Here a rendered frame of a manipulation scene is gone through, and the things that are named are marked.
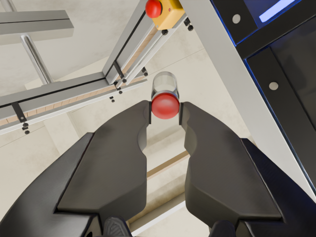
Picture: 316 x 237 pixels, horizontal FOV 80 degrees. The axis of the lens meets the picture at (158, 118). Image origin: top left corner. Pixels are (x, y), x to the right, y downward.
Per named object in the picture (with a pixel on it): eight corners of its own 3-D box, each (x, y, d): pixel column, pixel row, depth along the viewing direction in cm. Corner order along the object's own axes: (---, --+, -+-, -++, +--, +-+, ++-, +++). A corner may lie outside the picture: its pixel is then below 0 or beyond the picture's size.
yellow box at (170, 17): (179, -16, 48) (193, 9, 47) (163, 6, 53) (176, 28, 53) (157, -18, 43) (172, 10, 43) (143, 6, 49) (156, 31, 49)
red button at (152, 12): (160, -6, 45) (168, 9, 45) (152, 7, 48) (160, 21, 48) (148, -6, 43) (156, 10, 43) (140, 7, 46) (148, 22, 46)
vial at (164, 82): (178, 70, 16) (182, 91, 13) (176, 94, 18) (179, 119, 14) (153, 70, 17) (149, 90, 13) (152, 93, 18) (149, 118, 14)
